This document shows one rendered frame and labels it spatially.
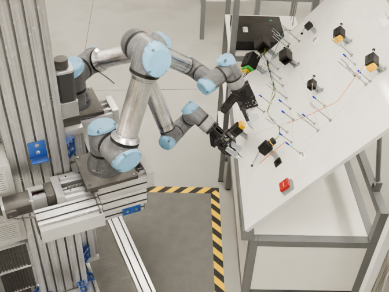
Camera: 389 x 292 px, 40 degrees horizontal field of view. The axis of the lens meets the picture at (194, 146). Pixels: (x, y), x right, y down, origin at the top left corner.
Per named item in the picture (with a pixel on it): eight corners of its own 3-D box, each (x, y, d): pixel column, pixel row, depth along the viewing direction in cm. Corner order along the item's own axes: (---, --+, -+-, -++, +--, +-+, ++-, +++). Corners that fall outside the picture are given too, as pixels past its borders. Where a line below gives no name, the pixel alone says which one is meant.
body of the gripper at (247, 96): (259, 107, 236) (249, 85, 229) (241, 115, 237) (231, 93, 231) (256, 98, 242) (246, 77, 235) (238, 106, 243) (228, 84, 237)
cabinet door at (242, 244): (239, 284, 277) (247, 234, 252) (233, 207, 319) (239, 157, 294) (245, 284, 277) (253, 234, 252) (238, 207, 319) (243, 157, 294)
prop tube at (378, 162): (374, 188, 247) (376, 137, 228) (373, 183, 249) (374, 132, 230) (381, 186, 247) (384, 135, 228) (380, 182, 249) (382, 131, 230)
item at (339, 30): (353, 28, 261) (341, 17, 257) (352, 44, 255) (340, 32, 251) (345, 32, 264) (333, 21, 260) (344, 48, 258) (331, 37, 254)
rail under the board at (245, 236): (241, 240, 248) (242, 231, 244) (227, 95, 339) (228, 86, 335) (253, 240, 248) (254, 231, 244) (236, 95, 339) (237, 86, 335)
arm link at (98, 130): (108, 135, 231) (106, 109, 222) (125, 151, 223) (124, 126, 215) (83, 145, 225) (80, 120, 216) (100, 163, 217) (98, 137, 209)
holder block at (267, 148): (263, 151, 257) (257, 147, 255) (271, 143, 255) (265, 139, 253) (264, 156, 253) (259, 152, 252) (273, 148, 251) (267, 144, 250)
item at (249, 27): (231, 50, 330) (232, 40, 326) (228, 24, 357) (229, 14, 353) (285, 52, 331) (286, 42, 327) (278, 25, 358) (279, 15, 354)
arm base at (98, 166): (93, 181, 223) (91, 163, 217) (83, 159, 234) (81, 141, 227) (127, 172, 228) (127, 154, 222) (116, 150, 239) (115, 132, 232)
